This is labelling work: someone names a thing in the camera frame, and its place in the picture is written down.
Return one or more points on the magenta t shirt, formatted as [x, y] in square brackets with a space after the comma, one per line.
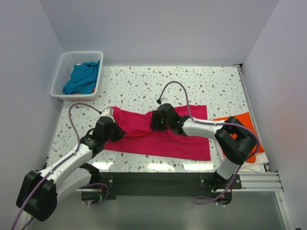
[141, 139]

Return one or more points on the aluminium frame rail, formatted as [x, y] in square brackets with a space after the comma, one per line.
[257, 182]

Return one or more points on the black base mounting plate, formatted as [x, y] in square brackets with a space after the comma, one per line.
[110, 185]

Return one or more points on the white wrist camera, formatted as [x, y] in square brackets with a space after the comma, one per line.
[161, 101]
[107, 112]

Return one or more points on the white plastic basket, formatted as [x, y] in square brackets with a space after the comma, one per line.
[63, 74]

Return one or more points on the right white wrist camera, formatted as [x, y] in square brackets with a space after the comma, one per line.
[161, 101]

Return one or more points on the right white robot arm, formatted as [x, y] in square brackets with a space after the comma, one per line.
[231, 137]

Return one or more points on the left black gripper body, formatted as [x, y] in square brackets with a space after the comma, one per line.
[114, 134]

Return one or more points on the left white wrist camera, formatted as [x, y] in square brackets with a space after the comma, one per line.
[107, 112]

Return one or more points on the white cloth under stack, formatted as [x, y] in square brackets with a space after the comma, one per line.
[256, 167]

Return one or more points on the blue t shirt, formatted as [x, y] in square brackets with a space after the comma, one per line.
[83, 76]

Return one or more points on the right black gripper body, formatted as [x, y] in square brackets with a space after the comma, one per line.
[159, 123]

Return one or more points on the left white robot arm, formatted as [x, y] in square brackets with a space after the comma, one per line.
[40, 191]

